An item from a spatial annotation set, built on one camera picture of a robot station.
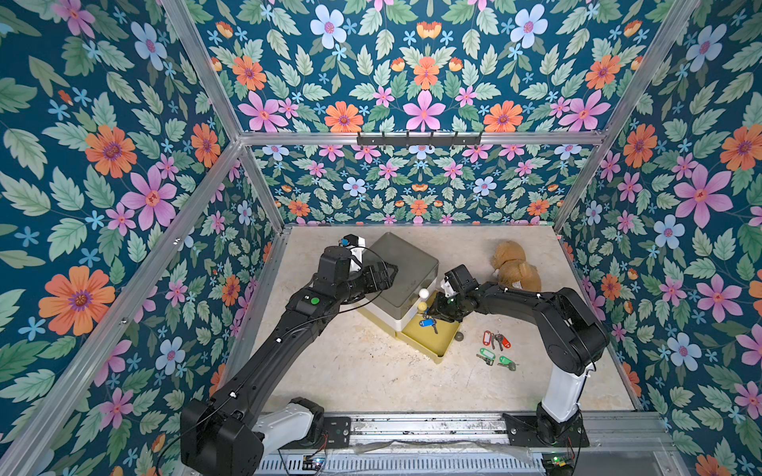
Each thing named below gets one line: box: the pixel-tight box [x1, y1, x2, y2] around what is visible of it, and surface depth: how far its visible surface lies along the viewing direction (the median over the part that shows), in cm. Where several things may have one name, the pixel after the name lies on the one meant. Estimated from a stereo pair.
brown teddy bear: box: [491, 239, 542, 293], surface depth 92 cm
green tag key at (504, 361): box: [497, 355, 519, 372], surface depth 88 cm
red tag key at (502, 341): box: [494, 333, 511, 353], surface depth 91 cm
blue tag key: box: [418, 318, 439, 335], surface depth 95 cm
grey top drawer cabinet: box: [363, 232, 440, 321], surface depth 82 cm
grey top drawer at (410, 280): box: [369, 263, 439, 320], surface depth 80 cm
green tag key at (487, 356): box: [475, 347, 497, 366], surface depth 88 cm
